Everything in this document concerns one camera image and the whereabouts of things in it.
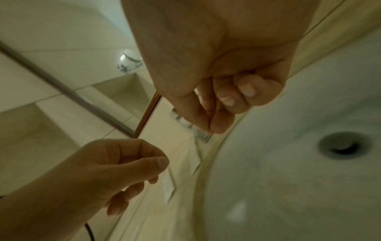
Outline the person's right hand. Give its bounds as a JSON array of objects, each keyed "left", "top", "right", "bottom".
[{"left": 120, "top": 0, "right": 322, "bottom": 135}]

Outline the person's left hand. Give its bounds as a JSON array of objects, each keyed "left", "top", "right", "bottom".
[{"left": 17, "top": 138, "right": 171, "bottom": 227}]

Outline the white long sachet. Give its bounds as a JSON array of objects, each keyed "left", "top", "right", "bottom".
[{"left": 187, "top": 139, "right": 204, "bottom": 176}]

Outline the person's left forearm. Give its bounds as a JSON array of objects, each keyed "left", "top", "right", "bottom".
[{"left": 0, "top": 185, "right": 90, "bottom": 241}]

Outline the white sink basin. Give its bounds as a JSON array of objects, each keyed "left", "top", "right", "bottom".
[{"left": 192, "top": 30, "right": 381, "bottom": 241}]

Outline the chrome sink drain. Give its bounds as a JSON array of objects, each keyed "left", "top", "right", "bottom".
[{"left": 317, "top": 131, "right": 373, "bottom": 161}]

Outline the chrome square faucet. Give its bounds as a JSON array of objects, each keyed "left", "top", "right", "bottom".
[{"left": 169, "top": 107, "right": 214, "bottom": 143}]

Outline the black cable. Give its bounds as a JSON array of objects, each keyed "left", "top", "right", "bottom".
[{"left": 84, "top": 222, "right": 94, "bottom": 241}]

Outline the mirror with dark wooden frame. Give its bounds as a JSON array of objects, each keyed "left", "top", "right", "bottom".
[{"left": 0, "top": 0, "right": 163, "bottom": 140}]

